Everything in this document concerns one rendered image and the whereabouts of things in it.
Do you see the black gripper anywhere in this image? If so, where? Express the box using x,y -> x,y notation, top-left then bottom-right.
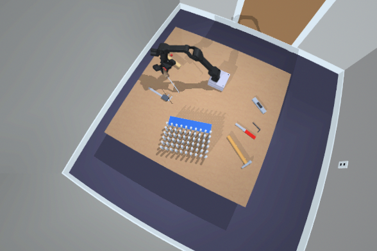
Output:
153,58 -> 176,75

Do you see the small light blue block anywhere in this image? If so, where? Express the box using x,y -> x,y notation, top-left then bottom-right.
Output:
252,98 -> 266,114

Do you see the hammer with wooden handle and grey head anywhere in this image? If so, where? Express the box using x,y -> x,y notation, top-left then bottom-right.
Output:
227,135 -> 252,168

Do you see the blue flat strip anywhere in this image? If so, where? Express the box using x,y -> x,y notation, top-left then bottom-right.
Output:
168,116 -> 212,133

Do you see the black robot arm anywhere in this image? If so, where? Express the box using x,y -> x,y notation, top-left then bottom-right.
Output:
150,43 -> 221,82

